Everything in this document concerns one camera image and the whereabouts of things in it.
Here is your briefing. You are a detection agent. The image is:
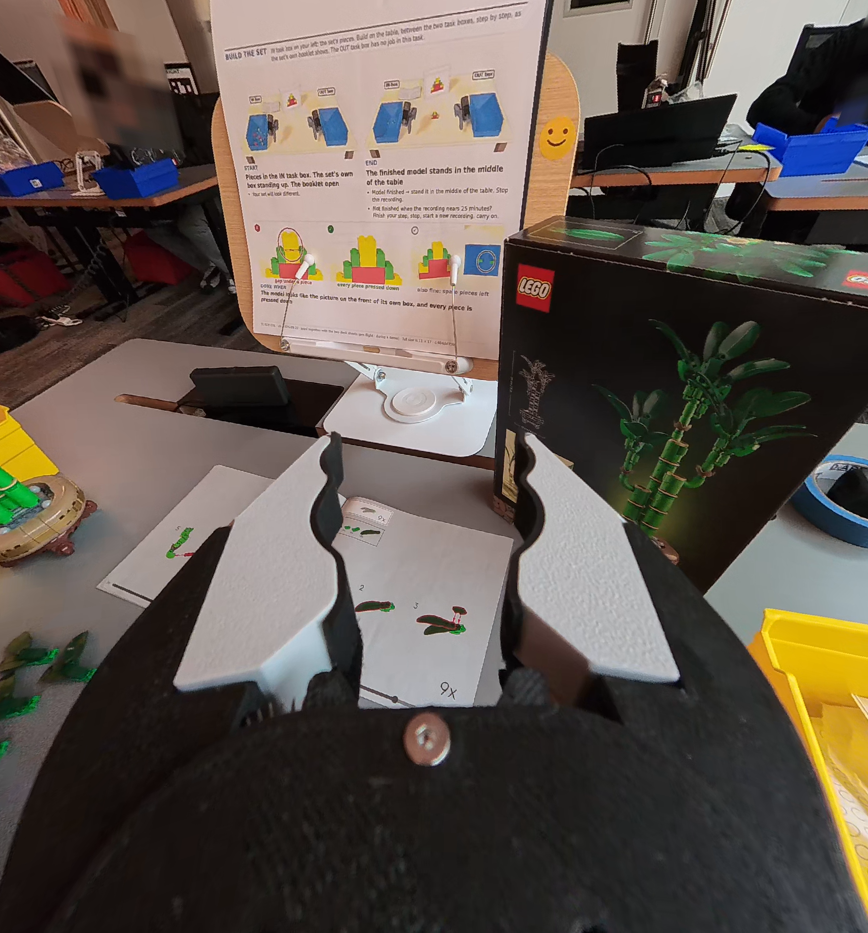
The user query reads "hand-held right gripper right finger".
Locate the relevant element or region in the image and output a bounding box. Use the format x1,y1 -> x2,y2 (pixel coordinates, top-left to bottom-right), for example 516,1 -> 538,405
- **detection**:
499,432 -> 680,707

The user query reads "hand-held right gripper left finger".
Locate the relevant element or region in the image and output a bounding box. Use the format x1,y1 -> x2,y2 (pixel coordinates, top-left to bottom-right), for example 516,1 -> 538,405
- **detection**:
173,433 -> 365,709

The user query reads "pile of green leaf pieces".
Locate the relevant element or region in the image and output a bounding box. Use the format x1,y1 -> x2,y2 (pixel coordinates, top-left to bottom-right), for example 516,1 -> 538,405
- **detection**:
0,630 -> 92,821

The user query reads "open lego instruction booklet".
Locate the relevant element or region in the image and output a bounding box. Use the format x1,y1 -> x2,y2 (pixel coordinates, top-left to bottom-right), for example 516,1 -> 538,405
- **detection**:
97,465 -> 515,709

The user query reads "black lego set box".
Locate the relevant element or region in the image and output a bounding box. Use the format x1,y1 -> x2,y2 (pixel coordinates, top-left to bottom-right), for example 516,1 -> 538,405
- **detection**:
494,216 -> 868,593

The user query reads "green bamboo lego model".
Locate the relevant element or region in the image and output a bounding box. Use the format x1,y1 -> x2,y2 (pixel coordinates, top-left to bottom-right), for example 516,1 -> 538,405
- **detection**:
0,443 -> 98,568

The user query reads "white stand base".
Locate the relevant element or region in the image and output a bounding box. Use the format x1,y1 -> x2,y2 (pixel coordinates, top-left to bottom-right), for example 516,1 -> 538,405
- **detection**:
322,364 -> 496,459

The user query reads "black rectangular device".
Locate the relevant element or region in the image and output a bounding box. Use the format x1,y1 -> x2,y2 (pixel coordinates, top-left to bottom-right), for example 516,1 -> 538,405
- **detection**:
189,366 -> 290,409

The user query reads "yellow plastic bin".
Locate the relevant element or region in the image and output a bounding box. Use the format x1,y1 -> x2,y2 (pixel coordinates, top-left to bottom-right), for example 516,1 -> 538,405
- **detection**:
0,396 -> 59,540
747,608 -> 868,933

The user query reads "blue tape roll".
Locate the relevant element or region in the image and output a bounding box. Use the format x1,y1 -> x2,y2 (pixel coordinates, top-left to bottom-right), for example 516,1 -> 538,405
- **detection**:
792,455 -> 868,551

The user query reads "black rounded object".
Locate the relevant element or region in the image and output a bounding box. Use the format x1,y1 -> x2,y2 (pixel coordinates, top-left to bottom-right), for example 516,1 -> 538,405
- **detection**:
827,466 -> 868,526

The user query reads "clear plastic bag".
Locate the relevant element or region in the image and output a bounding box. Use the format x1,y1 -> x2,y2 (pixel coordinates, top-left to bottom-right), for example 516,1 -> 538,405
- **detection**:
816,692 -> 868,933

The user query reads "red bag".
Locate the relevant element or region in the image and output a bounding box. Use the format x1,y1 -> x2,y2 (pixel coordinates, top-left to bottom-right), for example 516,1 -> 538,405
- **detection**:
0,259 -> 70,307
124,233 -> 194,285

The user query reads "wooden edged desk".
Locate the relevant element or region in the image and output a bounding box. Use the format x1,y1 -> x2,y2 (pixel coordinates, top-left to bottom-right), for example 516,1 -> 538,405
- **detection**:
0,164 -> 220,208
572,142 -> 781,189

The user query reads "blue plastic bin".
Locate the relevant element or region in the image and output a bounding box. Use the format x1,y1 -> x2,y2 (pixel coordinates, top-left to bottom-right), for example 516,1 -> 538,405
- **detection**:
91,159 -> 180,201
0,162 -> 65,198
753,121 -> 868,178

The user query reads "yellow smiley sticker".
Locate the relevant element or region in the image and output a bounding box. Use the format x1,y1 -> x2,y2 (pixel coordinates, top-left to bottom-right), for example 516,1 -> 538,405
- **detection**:
538,117 -> 577,160

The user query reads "white printed instruction sheet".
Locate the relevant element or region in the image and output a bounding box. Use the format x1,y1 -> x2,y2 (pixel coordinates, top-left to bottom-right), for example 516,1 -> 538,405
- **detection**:
210,0 -> 551,362

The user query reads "black laptop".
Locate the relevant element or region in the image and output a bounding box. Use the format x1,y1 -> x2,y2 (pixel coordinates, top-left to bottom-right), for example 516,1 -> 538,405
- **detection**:
583,93 -> 738,170

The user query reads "grey desk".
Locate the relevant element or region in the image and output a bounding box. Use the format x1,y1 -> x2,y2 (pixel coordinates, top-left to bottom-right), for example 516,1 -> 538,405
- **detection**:
765,146 -> 868,212

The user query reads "wooden book stand board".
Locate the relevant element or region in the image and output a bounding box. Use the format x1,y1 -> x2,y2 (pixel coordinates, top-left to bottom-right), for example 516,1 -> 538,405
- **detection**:
210,51 -> 580,381

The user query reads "black office chair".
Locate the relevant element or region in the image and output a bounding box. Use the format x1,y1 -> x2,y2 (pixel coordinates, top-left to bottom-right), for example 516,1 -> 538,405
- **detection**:
616,40 -> 659,110

